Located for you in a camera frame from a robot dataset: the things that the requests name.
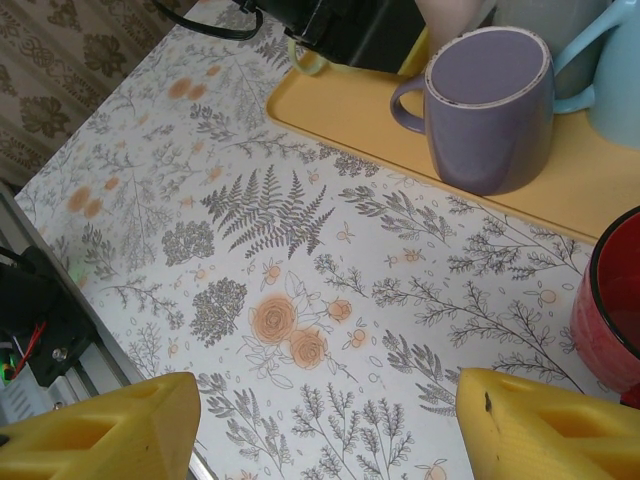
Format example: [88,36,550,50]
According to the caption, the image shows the pale pink mug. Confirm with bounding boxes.
[417,0,496,54]

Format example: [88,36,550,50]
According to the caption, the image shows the yellow tray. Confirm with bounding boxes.
[266,24,640,246]

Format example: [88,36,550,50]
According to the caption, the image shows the purple mug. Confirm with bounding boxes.
[389,27,556,197]

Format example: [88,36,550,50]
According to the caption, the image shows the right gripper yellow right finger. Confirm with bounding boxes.
[455,367,640,480]

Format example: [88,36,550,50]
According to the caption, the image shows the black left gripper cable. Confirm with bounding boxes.
[151,0,265,40]

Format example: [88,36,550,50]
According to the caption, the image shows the aluminium table rail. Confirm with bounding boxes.
[0,187,216,480]

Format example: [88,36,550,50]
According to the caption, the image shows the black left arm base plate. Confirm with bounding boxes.
[0,244,97,390]

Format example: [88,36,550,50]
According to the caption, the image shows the red mug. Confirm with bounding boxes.
[569,205,640,407]

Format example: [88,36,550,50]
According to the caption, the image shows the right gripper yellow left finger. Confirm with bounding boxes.
[0,372,201,480]

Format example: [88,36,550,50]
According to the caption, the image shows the light blue mug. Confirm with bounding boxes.
[551,0,640,151]

